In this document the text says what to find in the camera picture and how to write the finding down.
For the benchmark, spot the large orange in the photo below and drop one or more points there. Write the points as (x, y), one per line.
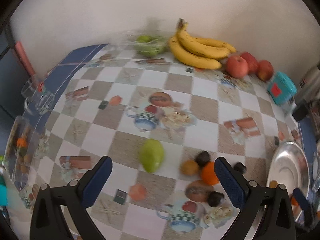
(208, 174)

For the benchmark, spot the steel thermos jug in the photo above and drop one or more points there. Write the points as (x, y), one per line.
(308, 88)

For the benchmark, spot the patterned tablecloth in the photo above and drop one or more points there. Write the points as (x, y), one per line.
(163, 124)

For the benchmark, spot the black power adapter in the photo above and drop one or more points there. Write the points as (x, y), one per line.
(301, 111)

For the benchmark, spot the small orange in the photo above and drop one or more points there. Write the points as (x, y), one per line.
(294, 201)

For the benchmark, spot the yellow banana bunch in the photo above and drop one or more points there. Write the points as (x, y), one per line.
(198, 52)

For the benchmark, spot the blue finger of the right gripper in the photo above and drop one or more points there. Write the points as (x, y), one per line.
(304, 204)

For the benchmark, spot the right red apple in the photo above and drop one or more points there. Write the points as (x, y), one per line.
(265, 70)

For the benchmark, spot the glass mug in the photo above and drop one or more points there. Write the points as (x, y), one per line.
(37, 98)

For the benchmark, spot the teal plastic box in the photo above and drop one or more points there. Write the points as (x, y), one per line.
(281, 88)

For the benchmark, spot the middle red apple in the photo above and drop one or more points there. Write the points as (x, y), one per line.
(251, 61)

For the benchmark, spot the dark plum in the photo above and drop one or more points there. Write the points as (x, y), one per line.
(215, 199)
(202, 159)
(240, 167)

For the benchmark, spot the clear box of green fruit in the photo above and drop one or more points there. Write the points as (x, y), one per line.
(146, 43)

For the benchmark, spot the large steel bowl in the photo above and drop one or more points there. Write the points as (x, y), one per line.
(289, 166)

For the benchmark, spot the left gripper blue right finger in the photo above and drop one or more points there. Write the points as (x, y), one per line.
(249, 197)

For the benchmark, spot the clear fruit tray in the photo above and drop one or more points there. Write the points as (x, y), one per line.
(19, 152)

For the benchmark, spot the pale red apple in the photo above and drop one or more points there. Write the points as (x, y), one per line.
(237, 67)

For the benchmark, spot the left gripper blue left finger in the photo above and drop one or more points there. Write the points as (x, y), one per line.
(48, 221)

